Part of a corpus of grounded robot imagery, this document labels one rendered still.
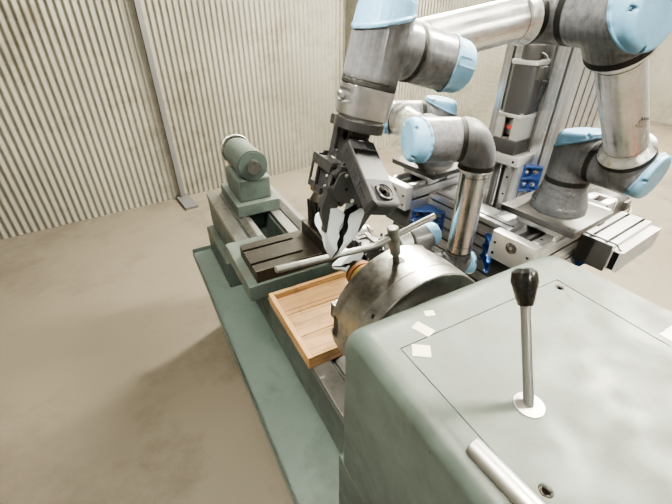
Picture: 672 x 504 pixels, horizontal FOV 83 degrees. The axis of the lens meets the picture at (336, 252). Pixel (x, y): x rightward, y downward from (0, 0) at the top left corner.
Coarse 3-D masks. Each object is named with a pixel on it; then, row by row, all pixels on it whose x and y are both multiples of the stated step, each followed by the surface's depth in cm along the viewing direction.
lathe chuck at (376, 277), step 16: (384, 256) 79; (400, 256) 78; (416, 256) 78; (432, 256) 80; (368, 272) 77; (384, 272) 75; (400, 272) 74; (352, 288) 77; (368, 288) 75; (384, 288) 73; (336, 304) 80; (352, 304) 76; (368, 304) 73; (352, 320) 75; (336, 336) 82
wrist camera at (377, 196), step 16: (352, 144) 51; (368, 144) 53; (352, 160) 51; (368, 160) 51; (352, 176) 51; (368, 176) 49; (384, 176) 51; (368, 192) 48; (384, 192) 48; (368, 208) 48; (384, 208) 48
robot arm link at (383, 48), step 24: (360, 0) 46; (384, 0) 44; (408, 0) 45; (360, 24) 46; (384, 24) 45; (408, 24) 46; (360, 48) 47; (384, 48) 46; (408, 48) 48; (360, 72) 48; (384, 72) 48; (408, 72) 50
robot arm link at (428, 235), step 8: (424, 224) 114; (432, 224) 115; (416, 232) 112; (424, 232) 112; (432, 232) 113; (440, 232) 115; (416, 240) 111; (424, 240) 112; (432, 240) 114; (440, 240) 116
